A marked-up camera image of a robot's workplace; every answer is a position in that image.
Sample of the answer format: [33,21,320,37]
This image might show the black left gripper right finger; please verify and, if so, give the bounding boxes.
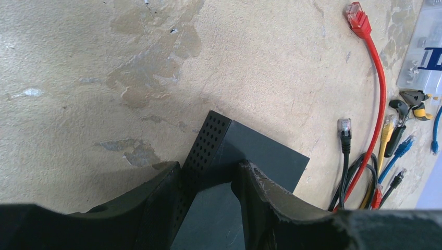
[231,161,441,249]

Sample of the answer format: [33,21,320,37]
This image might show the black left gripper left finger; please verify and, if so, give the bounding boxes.
[1,161,181,249]

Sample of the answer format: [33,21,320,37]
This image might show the black network switch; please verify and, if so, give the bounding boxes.
[171,110,309,249]

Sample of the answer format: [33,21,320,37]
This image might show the black yellow pliers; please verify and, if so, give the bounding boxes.
[384,90,433,158]

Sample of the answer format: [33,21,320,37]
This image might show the clear plastic parts box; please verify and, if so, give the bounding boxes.
[397,1,441,96]

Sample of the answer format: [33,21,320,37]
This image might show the red ethernet cable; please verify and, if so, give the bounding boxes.
[333,2,387,212]
[371,183,384,210]

